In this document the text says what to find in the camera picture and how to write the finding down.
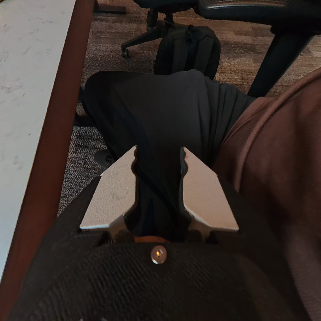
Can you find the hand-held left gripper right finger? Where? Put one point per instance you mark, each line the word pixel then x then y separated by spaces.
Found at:
pixel 205 198

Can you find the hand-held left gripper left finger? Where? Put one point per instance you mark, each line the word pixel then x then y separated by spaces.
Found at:
pixel 112 195

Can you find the grey desk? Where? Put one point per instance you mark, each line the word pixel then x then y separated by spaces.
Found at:
pixel 25 100

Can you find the black round caster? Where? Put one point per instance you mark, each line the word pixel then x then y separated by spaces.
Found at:
pixel 104 158

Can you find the person's brown sweater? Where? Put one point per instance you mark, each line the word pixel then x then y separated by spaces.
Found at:
pixel 275 163

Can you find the person's black pants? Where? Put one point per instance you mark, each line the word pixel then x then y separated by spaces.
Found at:
pixel 163 112

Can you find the black backpack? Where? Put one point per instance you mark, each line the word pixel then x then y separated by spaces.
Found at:
pixel 188 50

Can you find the black office chair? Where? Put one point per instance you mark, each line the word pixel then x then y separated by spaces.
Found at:
pixel 275 62
pixel 150 17

